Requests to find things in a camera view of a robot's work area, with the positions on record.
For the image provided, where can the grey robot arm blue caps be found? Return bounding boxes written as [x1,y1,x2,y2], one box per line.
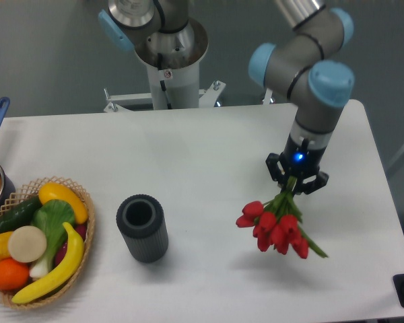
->
[98,1,355,194]

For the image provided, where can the green bok choy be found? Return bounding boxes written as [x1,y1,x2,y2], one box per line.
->
[30,199,75,280]

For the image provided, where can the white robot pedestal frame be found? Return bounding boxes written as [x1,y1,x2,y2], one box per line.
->
[102,50,276,114]

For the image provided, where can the yellow banana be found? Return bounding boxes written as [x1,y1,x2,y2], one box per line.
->
[11,222,84,305]

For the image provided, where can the orange fruit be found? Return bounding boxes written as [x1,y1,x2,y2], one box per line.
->
[0,258,29,291]

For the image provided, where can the dark red vegetable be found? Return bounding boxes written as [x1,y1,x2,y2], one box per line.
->
[54,224,87,267]

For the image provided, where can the beige round disc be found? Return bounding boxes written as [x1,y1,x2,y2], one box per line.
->
[7,225,47,263]

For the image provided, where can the yellow squash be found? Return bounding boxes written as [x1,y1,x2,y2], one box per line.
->
[38,182,88,225]

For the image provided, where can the dark grey ribbed vase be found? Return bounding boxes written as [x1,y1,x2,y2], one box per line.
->
[116,194,169,263]

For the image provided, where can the woven wicker basket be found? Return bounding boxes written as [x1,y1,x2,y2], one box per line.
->
[0,176,95,310]

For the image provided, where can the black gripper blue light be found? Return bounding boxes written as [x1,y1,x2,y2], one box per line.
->
[265,134,329,195]

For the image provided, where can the green cucumber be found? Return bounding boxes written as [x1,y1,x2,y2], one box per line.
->
[0,195,42,234]

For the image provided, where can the red tulip bouquet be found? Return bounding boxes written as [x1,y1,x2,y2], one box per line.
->
[236,177,328,259]

